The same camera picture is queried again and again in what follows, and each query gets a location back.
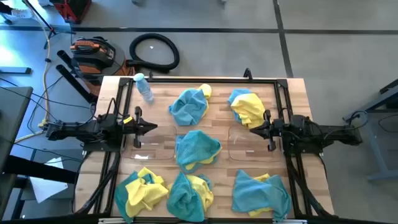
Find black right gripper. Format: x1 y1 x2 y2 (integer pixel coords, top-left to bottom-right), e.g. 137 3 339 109
249 109 284 152

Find clear plastic basket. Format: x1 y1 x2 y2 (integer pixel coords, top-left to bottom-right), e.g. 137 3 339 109
228 124 282 162
120 124 177 161

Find dark grey desk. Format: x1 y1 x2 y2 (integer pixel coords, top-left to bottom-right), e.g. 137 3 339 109
0 86 34 175

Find grey-legged workbench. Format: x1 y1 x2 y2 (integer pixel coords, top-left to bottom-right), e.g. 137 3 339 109
343 79 398 182

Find black vacuum hose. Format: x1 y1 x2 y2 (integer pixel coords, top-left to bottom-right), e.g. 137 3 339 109
126 32 180 74

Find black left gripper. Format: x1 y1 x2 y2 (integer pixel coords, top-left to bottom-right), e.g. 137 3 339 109
123 106 158 149

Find black desk beam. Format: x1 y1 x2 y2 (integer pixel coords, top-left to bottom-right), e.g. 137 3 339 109
0 154 78 185

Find black tripod stand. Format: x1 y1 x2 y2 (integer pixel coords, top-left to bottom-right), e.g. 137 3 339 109
21 0 77 50

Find orange black vacuum cleaner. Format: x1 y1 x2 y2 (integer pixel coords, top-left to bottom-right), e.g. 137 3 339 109
68 36 136 97

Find cream extension cable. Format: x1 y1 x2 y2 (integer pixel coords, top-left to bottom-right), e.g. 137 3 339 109
14 1 52 144

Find grey floor bar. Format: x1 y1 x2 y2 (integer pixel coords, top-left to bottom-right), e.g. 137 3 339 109
0 66 32 75

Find black aluminium table frame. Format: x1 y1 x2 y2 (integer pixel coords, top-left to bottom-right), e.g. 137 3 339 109
73 76 336 224

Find white paper sheet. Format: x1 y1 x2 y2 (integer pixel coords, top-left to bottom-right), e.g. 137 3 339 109
29 157 69 203

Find black vacuum wand tube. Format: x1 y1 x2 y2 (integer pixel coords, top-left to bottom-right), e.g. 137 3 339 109
55 64 97 104
57 49 82 78

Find red black tool box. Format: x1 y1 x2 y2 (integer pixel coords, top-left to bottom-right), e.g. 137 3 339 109
49 0 93 24

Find water bottle with blue cap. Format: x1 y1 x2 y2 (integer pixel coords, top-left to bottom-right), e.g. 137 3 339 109
132 73 155 105

